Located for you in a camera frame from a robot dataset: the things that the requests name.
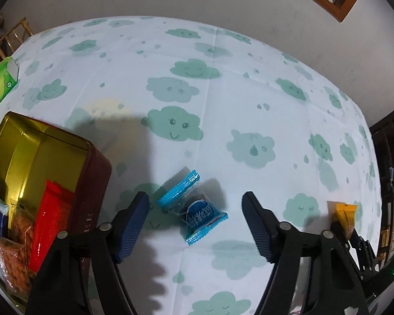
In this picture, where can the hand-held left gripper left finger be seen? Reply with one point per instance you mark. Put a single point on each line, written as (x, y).
(133, 229)

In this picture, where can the clear peanut packet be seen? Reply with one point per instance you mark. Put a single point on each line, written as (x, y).
(21, 223)
(11, 262)

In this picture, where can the yellow snack packet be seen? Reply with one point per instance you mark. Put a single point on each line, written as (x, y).
(344, 215)

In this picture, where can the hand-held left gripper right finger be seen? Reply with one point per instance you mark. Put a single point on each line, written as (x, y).
(261, 233)

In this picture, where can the dark wooden chair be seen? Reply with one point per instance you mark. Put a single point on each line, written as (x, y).
(389, 157)

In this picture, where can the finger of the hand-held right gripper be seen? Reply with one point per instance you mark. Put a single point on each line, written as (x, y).
(337, 229)
(364, 252)

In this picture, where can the maroon and gold tin box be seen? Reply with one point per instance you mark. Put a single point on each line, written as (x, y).
(36, 151)

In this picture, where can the bamboo chair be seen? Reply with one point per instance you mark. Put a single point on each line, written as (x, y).
(14, 34)

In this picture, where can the blue candy packet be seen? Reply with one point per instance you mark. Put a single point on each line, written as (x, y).
(200, 216)

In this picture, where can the red snack packet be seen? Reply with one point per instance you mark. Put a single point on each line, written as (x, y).
(49, 220)

